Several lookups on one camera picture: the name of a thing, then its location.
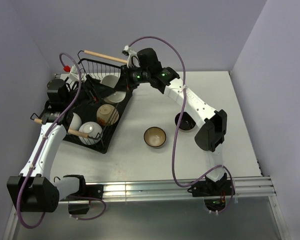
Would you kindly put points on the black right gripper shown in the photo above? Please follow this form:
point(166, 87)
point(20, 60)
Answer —
point(124, 83)

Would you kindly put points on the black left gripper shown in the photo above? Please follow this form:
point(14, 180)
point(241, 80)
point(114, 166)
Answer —
point(98, 91)

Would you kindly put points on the cream bowl brown base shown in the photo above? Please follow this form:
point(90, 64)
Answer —
point(107, 115)

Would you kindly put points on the pale blue white bowl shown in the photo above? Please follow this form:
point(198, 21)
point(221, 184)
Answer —
point(76, 122)

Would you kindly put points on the white ceramic bowl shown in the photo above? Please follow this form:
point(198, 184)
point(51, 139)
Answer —
point(94, 130)

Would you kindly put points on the tan bowl dark rim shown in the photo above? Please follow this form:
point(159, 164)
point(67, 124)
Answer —
point(155, 137)

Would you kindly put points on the beige bowl black inside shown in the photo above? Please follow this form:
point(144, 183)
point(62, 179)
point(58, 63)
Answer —
point(187, 123)

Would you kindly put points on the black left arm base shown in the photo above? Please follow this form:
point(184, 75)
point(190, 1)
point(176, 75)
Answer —
point(87, 204)

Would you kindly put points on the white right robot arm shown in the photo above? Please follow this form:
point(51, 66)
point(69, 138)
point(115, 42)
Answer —
point(144, 67)

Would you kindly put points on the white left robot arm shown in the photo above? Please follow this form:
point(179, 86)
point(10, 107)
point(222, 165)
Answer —
point(31, 190)

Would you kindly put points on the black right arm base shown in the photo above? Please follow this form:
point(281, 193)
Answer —
point(212, 188)

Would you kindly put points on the black plastic drip tray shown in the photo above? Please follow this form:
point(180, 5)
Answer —
point(87, 111)

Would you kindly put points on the black wire dish rack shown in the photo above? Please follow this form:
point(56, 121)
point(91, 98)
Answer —
point(97, 69)

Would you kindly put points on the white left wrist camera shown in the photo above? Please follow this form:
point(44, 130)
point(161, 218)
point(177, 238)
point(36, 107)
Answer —
point(73, 73)

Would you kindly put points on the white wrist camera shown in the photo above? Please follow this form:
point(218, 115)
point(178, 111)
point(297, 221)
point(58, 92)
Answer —
point(131, 55)
point(73, 73)

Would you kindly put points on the wooden rack handle far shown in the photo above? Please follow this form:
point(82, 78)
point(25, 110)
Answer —
point(107, 57)

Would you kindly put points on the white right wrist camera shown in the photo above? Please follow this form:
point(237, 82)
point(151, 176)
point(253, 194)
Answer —
point(131, 55)

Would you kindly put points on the aluminium mounting rail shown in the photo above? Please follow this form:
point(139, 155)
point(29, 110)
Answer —
point(167, 190)

